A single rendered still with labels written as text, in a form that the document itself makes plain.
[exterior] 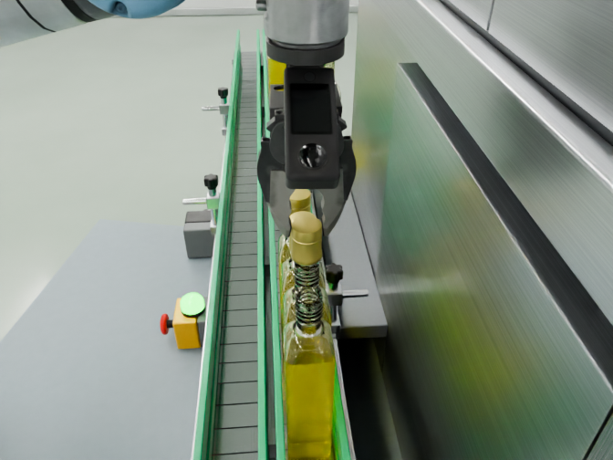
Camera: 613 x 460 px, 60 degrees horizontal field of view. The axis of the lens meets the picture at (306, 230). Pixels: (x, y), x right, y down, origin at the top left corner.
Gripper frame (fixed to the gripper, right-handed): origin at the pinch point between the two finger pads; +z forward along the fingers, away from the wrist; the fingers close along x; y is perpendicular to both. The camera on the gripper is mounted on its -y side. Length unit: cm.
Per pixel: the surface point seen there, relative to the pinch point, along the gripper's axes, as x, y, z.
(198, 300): 18.7, 24.5, 33.6
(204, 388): 13.2, -3.7, 22.0
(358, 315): -9.6, 16.7, 30.7
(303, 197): -0.1, 10.2, 2.4
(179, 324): 22.1, 21.5, 36.5
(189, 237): 24, 49, 38
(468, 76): -12.8, -5.7, -19.1
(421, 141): -11.7, 1.2, -9.8
